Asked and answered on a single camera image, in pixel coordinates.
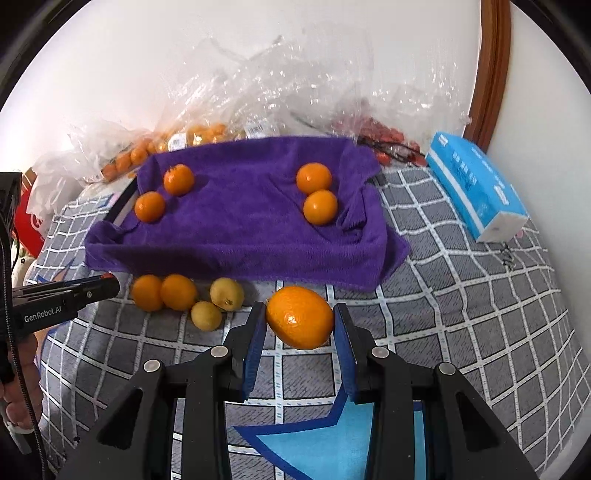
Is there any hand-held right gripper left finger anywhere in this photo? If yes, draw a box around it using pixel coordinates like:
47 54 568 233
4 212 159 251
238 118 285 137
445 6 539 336
58 301 267 480

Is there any person's left hand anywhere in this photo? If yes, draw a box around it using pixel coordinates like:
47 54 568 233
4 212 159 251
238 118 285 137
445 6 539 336
0 330 44 428

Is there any round orange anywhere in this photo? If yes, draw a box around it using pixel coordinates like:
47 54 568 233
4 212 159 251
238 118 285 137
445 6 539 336
134 191 166 223
131 274 164 311
296 162 332 195
303 189 339 226
160 274 198 311

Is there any clear bag of small mandarins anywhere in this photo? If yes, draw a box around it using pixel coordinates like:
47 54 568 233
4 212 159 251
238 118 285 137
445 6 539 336
69 119 160 184

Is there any clear bag of red fruits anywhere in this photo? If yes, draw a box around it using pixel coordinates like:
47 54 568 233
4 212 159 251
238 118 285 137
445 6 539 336
332 83 472 168

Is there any orange with green stem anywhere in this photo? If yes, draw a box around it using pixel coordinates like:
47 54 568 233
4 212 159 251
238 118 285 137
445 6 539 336
163 164 195 196

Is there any clear bag of oranges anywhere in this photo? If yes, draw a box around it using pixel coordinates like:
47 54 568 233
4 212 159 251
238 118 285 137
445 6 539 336
152 37 259 151

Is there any blue tissue pack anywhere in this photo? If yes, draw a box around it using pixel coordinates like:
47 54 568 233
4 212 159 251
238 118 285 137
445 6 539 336
425 131 529 244

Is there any purple towel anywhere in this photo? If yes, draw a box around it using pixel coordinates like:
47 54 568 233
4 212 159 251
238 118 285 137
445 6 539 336
84 136 411 291

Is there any black tray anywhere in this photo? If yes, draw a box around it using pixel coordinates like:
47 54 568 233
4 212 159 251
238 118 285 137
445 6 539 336
104 182 139 227

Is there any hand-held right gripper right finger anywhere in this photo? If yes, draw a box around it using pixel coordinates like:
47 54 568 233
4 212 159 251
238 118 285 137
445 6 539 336
333 302 539 480

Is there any yellow round fruit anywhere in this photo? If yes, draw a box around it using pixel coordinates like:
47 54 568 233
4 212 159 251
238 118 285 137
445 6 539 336
191 301 223 331
210 278 245 311

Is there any black cord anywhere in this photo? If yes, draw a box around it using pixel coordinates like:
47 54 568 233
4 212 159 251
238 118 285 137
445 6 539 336
359 134 422 163

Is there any red paper bag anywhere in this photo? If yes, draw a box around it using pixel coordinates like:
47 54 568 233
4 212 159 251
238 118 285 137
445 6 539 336
14 185 47 259

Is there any white plastic bag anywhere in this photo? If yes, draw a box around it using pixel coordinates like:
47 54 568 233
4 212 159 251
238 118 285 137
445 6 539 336
32 152 108 217

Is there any grey checked blanket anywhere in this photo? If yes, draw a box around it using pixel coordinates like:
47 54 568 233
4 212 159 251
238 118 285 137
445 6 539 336
37 164 583 480

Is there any brown wooden door frame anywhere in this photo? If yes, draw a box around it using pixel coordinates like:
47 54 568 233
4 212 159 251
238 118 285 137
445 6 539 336
464 0 512 151

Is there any oval orange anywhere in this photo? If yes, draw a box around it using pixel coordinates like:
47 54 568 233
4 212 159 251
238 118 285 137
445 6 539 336
266 285 334 350

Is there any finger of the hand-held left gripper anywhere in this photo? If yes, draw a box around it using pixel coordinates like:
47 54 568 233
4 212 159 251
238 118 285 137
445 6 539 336
13 275 120 309

